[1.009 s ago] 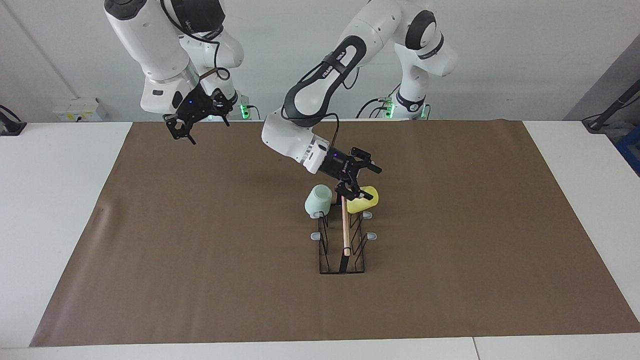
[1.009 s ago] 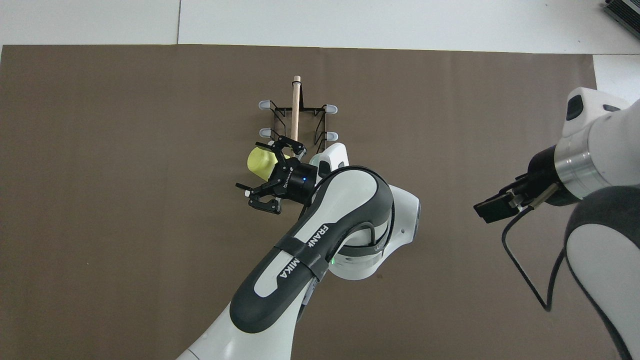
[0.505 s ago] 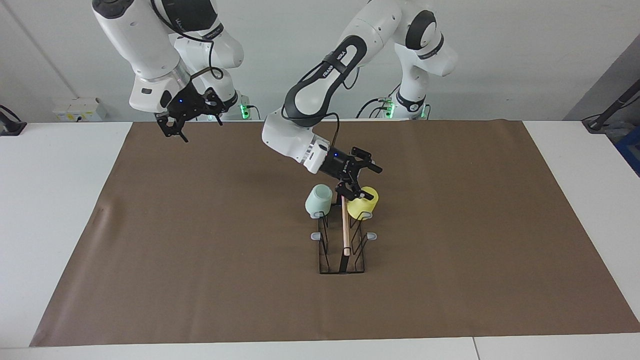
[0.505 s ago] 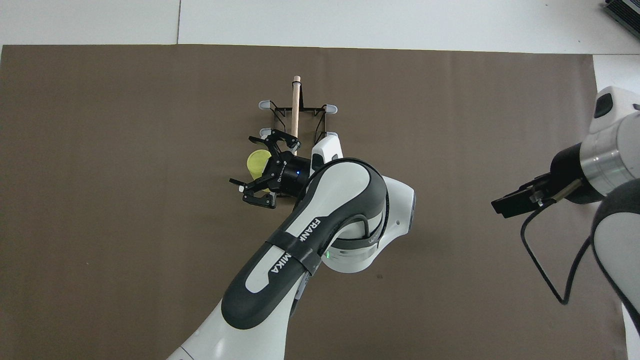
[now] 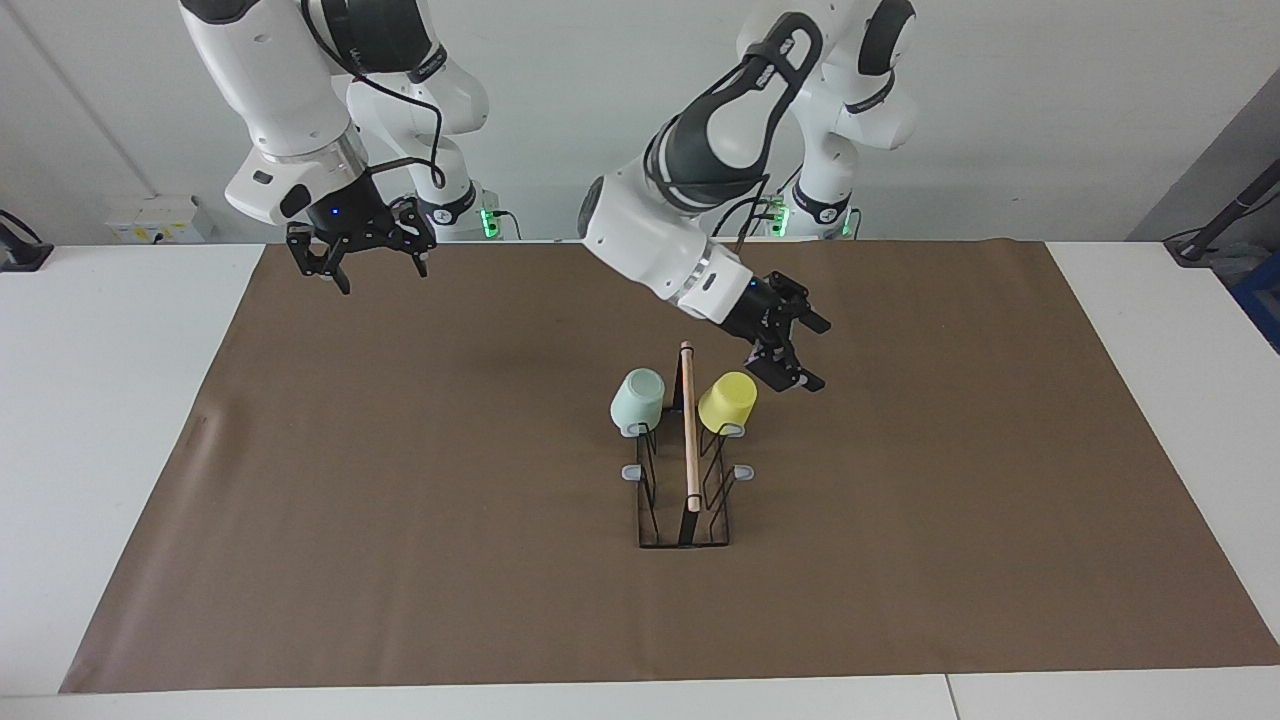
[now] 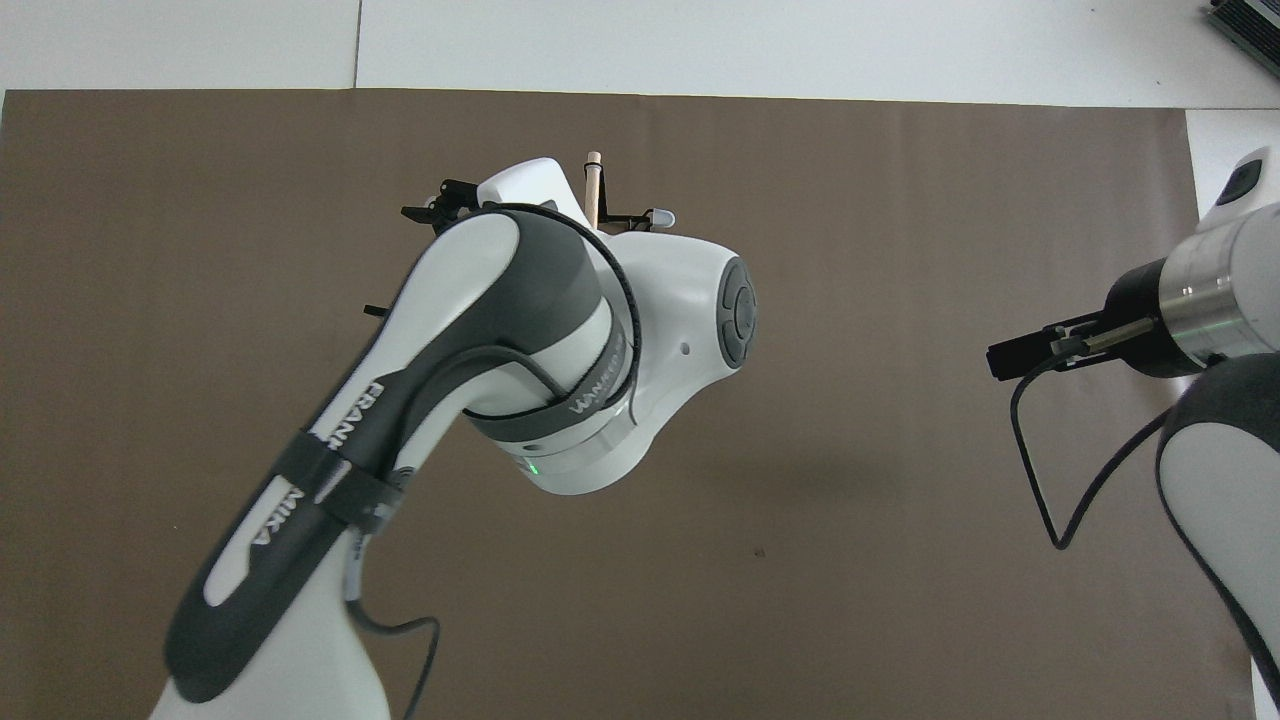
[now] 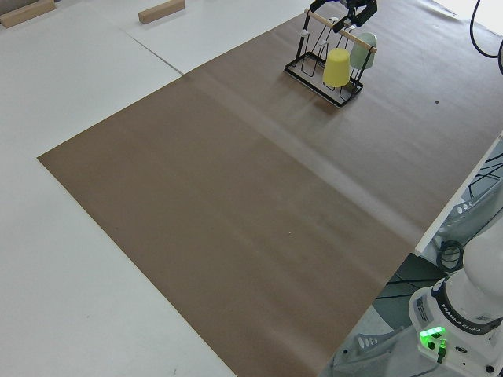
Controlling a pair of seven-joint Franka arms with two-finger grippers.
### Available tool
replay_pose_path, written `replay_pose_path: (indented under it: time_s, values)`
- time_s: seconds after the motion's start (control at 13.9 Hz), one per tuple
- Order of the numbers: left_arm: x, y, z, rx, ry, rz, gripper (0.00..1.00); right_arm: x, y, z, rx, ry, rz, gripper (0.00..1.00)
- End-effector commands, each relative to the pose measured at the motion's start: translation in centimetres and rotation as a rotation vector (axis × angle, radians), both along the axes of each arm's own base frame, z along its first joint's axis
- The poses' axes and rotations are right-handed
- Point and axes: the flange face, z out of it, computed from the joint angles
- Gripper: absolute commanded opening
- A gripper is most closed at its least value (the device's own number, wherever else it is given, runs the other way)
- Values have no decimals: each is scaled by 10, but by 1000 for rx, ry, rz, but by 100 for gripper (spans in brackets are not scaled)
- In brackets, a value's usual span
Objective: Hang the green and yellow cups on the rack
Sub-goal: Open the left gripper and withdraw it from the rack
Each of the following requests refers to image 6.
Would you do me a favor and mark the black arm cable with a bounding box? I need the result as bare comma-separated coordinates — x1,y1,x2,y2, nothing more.
335,200,643,720
1010,318,1177,552

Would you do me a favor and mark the black wire cup rack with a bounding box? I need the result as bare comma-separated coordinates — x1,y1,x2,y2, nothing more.
580,151,677,234

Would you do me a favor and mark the brown paper table mat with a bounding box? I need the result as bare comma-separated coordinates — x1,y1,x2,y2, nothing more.
0,88,1257,720

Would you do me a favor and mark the grey ribbed device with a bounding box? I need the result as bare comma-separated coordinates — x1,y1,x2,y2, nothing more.
1207,0,1280,51

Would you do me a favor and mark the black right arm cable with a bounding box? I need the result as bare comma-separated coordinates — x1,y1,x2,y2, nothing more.
1010,318,1177,552

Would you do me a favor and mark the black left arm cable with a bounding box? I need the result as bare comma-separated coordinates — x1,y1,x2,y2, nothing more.
335,200,643,720

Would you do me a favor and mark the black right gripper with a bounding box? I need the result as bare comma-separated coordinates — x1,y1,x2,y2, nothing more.
986,257,1183,382

